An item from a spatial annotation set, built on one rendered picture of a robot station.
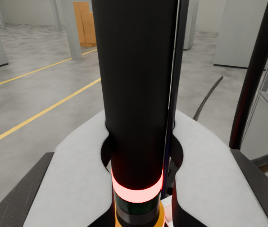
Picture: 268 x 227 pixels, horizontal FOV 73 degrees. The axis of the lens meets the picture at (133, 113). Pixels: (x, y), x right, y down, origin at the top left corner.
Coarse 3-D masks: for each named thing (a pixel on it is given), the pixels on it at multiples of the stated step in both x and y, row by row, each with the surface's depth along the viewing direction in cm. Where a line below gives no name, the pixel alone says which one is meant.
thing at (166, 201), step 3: (171, 195) 19; (165, 198) 19; (168, 198) 18; (171, 198) 18; (162, 201) 18; (165, 201) 18; (168, 201) 18; (165, 204) 18; (168, 204) 18; (165, 222) 17; (168, 222) 16; (171, 222) 16; (165, 225) 17; (168, 225) 16; (171, 225) 16
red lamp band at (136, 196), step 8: (112, 176) 12; (160, 184) 12; (120, 192) 11; (128, 192) 11; (136, 192) 11; (144, 192) 11; (152, 192) 11; (128, 200) 11; (136, 200) 11; (144, 200) 11
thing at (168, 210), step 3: (171, 204) 18; (165, 207) 18; (168, 207) 17; (171, 207) 17; (165, 210) 17; (168, 210) 17; (171, 210) 17; (165, 213) 17; (168, 213) 17; (171, 213) 17; (165, 216) 17; (168, 216) 17; (171, 216) 17; (165, 219) 17; (168, 219) 17; (171, 219) 17
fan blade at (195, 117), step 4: (220, 80) 37; (216, 84) 37; (212, 88) 38; (208, 96) 37; (204, 100) 37; (200, 104) 40; (200, 108) 37; (196, 112) 37; (196, 116) 38; (196, 120) 46; (172, 160) 37; (172, 164) 38; (168, 168) 37; (172, 168) 39; (176, 168) 42
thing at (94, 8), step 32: (96, 0) 6; (128, 0) 6; (160, 0) 6; (96, 32) 7; (128, 32) 6; (160, 32) 6; (128, 64) 7; (160, 64) 7; (128, 96) 7; (160, 96) 8; (128, 128) 8; (160, 128) 9; (128, 160) 9; (160, 160) 10; (128, 224) 13
